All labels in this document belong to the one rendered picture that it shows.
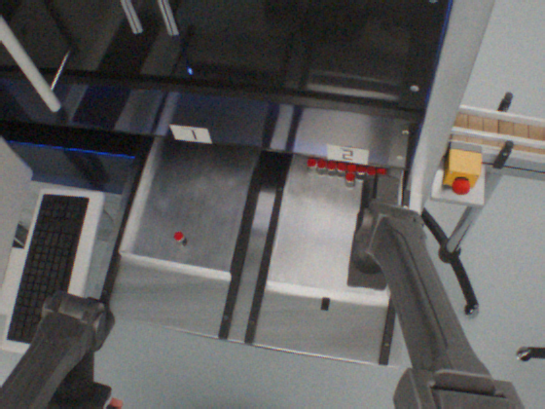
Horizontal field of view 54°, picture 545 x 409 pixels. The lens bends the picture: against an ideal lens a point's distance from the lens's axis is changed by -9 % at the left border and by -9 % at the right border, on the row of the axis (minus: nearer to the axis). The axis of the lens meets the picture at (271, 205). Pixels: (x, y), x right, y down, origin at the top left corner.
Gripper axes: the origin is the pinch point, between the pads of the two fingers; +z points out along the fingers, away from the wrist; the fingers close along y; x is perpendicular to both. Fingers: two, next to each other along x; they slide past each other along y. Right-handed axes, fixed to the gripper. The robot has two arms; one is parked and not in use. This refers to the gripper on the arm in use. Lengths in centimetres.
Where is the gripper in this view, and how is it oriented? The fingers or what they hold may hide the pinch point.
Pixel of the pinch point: (366, 273)
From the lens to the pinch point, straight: 104.8
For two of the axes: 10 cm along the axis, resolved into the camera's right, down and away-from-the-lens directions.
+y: 1.9, -9.1, 3.7
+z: 0.8, 3.9, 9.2
